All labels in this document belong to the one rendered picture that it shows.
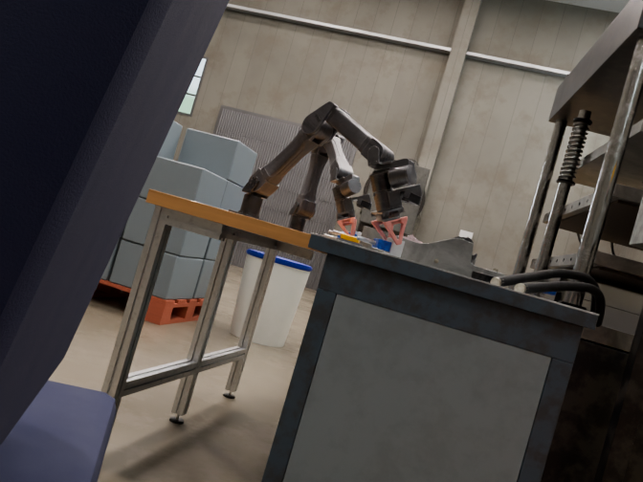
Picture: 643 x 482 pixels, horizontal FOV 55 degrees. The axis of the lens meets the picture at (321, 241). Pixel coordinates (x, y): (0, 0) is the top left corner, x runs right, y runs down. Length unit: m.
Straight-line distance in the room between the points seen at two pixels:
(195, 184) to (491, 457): 3.07
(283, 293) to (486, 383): 3.07
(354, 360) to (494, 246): 10.88
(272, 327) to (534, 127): 9.12
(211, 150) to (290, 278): 1.13
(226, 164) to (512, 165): 8.63
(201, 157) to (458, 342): 3.48
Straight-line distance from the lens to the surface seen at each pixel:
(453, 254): 2.13
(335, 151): 2.44
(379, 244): 1.72
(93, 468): 0.65
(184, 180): 4.26
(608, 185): 2.37
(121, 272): 4.40
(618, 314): 2.81
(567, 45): 13.36
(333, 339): 1.53
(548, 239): 3.07
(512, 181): 12.52
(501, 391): 1.56
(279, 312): 4.52
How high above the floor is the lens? 0.76
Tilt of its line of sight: 1 degrees up
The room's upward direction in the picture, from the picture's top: 16 degrees clockwise
